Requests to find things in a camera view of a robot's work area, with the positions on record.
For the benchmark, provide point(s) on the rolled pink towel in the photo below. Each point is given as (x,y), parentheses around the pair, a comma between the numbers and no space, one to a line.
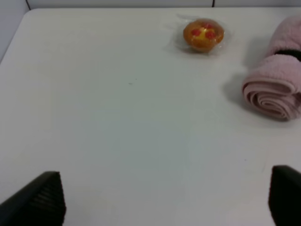
(274,86)

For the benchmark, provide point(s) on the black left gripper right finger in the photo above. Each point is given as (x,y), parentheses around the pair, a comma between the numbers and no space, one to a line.
(285,196)

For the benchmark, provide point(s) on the wrapped toy fruit tart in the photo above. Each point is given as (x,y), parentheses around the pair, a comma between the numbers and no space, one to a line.
(198,35)

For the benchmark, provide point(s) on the black hair tie band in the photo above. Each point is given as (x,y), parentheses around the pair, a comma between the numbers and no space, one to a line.
(290,52)

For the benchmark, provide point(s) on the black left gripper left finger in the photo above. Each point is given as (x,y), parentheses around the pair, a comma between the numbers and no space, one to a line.
(40,203)

